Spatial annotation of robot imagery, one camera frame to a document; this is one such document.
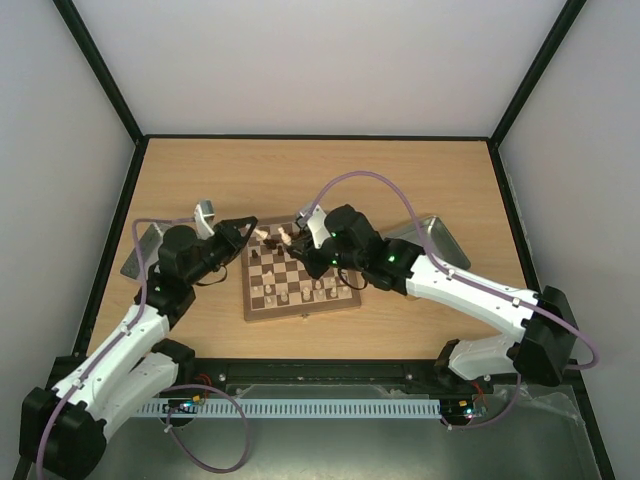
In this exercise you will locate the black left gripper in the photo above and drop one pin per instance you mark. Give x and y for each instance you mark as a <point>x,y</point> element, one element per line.
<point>224,228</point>

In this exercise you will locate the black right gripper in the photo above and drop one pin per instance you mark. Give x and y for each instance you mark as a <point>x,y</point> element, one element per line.
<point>310,250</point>

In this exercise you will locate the white chess piece handed over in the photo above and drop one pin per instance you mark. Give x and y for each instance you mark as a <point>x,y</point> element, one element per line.
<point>261,234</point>

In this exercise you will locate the white chess piece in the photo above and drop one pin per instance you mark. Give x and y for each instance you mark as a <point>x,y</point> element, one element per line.
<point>285,237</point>

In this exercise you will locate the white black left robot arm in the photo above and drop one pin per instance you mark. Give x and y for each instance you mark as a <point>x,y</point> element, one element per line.
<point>65,429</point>

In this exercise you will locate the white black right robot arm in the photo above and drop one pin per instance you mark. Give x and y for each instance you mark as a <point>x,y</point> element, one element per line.
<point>536,330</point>

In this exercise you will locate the pile of dark chess pieces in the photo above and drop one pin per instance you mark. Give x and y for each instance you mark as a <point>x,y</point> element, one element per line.
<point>275,243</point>

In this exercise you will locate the wooden folding chess board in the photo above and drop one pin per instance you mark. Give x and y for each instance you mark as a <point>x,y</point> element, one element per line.
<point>295,293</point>

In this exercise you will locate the right metal tray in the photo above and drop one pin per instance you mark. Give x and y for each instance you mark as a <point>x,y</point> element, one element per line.
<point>442,242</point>

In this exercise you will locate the metal tray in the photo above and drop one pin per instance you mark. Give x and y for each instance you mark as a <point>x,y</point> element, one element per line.
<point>147,250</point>
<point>442,242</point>

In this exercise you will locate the left metal tray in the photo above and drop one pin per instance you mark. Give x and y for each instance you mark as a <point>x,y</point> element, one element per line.
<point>147,250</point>

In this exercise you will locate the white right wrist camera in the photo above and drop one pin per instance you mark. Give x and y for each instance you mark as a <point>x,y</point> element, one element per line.
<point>312,219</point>

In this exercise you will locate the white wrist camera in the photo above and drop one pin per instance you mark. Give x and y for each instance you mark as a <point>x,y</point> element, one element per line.
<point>312,219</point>
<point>205,215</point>

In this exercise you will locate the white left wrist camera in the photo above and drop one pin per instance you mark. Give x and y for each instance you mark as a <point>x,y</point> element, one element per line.
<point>205,215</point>

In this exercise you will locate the black cage frame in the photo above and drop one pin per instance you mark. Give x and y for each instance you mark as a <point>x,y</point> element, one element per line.
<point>81,34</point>

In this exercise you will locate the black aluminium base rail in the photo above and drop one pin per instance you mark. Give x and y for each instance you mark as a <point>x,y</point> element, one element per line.
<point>411,376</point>

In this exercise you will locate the light blue slotted cable duct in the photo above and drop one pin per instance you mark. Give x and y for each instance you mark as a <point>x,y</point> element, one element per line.
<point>296,409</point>

